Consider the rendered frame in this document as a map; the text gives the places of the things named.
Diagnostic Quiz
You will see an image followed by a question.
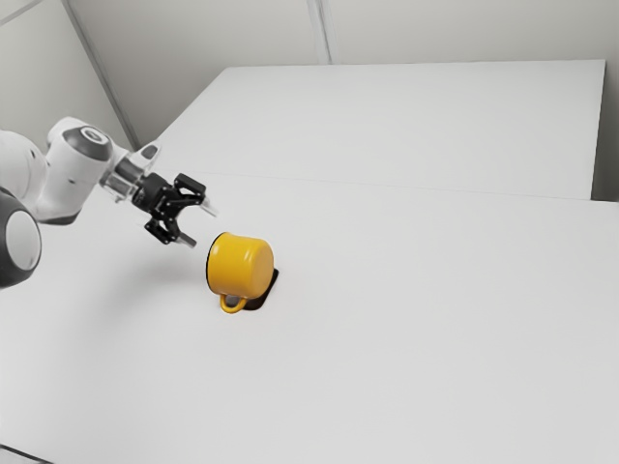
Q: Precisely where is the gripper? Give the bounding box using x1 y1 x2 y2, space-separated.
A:
130 172 220 249

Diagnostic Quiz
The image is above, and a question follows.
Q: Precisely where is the yellow enamel mug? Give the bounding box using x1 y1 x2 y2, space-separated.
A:
204 231 276 314

